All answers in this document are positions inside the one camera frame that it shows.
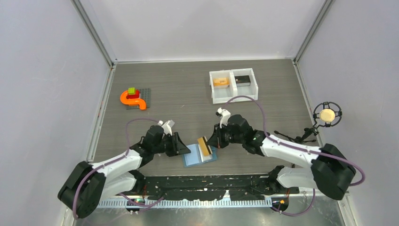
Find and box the black card stack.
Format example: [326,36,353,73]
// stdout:
[234,75,251,87]

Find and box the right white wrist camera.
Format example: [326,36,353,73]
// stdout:
[215,107,231,128]

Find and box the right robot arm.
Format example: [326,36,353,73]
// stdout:
[207,114,356,200]

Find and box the grey building baseplate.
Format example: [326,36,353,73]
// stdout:
[126,88,151,109]

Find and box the green toy cube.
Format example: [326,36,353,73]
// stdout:
[128,87,136,95]

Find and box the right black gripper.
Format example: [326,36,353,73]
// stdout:
[207,122,245,149]

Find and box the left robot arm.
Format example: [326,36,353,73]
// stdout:
[57,125,191,218]

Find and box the orange card stack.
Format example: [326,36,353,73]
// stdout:
[212,77,230,89]

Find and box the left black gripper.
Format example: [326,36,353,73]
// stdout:
[152,132,191,157]

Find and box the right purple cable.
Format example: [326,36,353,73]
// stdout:
[222,96,366,187]

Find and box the gold credit card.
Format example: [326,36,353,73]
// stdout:
[197,137,212,157]

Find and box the black microphone with mount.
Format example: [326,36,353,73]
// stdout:
[274,101,343,144]

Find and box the orange curved toy piece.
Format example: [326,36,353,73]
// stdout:
[120,90,147,110]

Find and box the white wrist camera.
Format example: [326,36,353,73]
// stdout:
[215,107,231,128]
[157,120,175,135]

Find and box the white two-compartment tray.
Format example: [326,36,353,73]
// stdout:
[209,68,259,104]

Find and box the blue card holder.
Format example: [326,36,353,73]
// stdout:
[183,144,217,168]

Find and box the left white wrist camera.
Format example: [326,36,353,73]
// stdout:
[157,120,175,135]

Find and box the red toy block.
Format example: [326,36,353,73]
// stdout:
[127,89,140,99]

